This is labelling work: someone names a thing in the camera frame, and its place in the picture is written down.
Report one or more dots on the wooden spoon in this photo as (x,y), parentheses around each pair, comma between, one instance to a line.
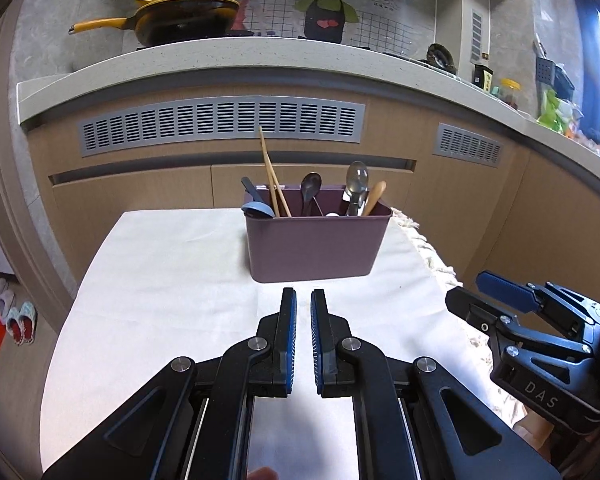
(375,196)

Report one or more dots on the green bag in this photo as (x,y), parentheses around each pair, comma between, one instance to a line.
(552,112)

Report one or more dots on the yellow frying pan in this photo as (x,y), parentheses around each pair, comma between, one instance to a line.
(180,17)

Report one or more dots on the large grey vent grille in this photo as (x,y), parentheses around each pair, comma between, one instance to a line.
(220,125)

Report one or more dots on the green red slipper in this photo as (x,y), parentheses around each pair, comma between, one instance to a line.
(27,324)
(15,325)

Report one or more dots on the small wall grille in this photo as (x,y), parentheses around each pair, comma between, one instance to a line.
(477,35)

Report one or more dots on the black gas stove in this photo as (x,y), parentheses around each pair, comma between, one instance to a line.
(195,40)

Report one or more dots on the dark round dish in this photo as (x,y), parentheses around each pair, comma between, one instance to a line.
(440,55)

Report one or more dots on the metal spoon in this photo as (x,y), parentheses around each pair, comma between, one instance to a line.
(357,176)

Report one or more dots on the person's right forearm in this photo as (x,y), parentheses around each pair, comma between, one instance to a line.
(537,432)

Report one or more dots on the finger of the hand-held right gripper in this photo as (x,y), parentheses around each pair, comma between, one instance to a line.
(505,290)
(472,310)

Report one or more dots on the dark seasoning box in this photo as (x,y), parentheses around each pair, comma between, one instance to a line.
(482,78)

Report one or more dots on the cartoon boy wall sticker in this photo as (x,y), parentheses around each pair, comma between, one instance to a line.
(325,15)

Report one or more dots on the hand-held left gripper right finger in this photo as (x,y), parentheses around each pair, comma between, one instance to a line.
(319,340)

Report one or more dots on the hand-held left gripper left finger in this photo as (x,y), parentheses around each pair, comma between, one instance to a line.
(290,340)

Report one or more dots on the white fringed tablecloth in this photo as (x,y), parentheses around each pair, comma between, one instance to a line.
(155,285)

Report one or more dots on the dark grey spoon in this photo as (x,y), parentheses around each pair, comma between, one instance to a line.
(311,183)

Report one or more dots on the purple plastic utensil holder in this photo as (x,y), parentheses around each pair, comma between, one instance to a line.
(315,245)

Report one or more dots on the dark wall rack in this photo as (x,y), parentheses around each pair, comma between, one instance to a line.
(555,72)

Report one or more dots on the kitchen counter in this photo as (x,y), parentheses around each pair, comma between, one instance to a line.
(230,65)

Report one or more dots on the jar with yellow lid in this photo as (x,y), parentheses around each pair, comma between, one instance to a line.
(508,94)

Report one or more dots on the person's left hand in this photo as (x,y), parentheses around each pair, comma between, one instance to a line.
(262,474)

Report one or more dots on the small grey vent grille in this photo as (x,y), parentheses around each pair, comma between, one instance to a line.
(467,145)

